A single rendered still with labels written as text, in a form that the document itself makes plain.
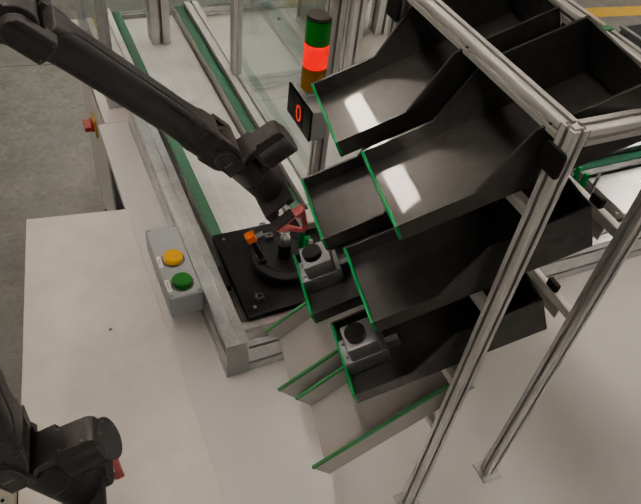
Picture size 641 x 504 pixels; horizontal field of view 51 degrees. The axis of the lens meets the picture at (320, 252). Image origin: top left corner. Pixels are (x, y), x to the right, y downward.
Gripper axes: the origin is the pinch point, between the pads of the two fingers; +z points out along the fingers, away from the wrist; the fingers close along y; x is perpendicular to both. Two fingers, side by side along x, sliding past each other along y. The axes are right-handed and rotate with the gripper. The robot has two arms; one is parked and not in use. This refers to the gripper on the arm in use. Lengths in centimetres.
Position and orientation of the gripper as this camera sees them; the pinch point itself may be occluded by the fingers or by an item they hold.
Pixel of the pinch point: (294, 212)
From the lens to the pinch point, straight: 132.7
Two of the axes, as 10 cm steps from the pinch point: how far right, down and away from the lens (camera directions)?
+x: -7.8, 6.0, 1.7
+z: 4.9, 4.2, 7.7
